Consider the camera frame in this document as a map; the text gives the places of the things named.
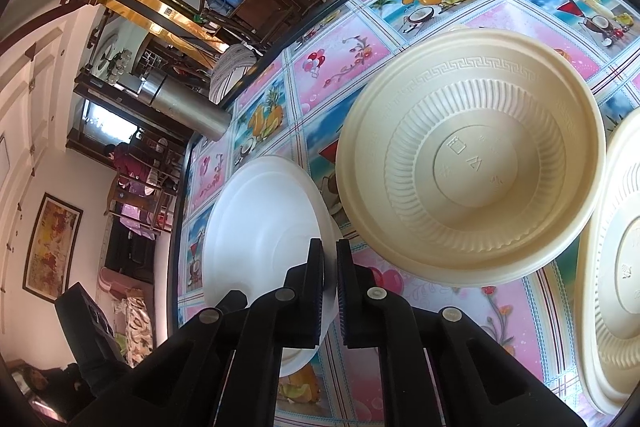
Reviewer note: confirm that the black edged table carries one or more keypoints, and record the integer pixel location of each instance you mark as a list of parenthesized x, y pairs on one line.
[(173, 267)]

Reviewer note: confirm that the striped chair cushion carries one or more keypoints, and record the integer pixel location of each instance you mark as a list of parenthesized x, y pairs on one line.
[(230, 67)]

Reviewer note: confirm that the white foam bowl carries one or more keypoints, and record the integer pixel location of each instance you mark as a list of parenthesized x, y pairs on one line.
[(265, 227)]

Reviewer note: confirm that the pink armchair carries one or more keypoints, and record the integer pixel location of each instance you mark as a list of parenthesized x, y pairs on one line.
[(115, 284)]

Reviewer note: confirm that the framed wall painting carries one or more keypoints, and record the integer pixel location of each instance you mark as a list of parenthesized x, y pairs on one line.
[(52, 247)]

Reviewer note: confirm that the floral print cushion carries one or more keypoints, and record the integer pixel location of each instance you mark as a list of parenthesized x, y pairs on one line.
[(136, 332)]

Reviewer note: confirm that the cream plastic bowl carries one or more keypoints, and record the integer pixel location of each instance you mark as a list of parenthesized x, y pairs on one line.
[(470, 157), (620, 267)]

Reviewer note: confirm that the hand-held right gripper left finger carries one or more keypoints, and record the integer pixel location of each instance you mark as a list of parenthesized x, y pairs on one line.
[(312, 307)]

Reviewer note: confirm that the chandelier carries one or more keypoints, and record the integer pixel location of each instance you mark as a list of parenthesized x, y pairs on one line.
[(117, 62)]

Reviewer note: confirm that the slim steel thermos bottle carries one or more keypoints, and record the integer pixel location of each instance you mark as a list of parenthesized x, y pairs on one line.
[(185, 109)]

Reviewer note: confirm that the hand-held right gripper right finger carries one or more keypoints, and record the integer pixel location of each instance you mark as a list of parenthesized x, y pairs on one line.
[(346, 307)]

